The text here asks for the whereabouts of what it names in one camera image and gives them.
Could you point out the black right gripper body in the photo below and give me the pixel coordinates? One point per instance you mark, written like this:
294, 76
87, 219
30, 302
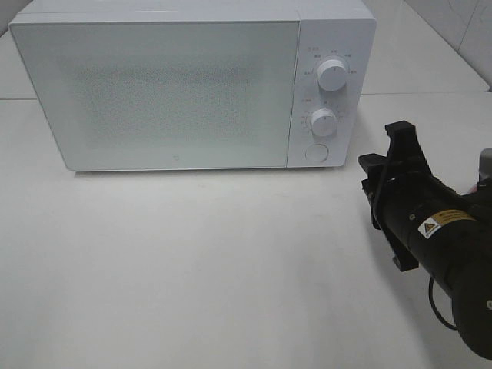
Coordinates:
399, 199

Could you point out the round white door button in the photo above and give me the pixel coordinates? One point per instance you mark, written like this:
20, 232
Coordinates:
317, 153

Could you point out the white microwave door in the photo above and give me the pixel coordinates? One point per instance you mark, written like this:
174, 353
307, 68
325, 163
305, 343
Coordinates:
153, 96

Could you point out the upper white power knob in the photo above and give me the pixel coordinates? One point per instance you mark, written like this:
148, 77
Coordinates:
332, 74

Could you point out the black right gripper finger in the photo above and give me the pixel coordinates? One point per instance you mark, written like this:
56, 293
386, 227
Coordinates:
372, 164
403, 138

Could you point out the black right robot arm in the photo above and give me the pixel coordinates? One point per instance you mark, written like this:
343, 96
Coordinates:
429, 225

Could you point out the white microwave oven body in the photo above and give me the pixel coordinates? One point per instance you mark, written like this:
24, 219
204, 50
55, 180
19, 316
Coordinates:
327, 29

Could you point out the lower white timer knob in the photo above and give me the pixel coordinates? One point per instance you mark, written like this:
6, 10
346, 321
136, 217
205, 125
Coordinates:
323, 122

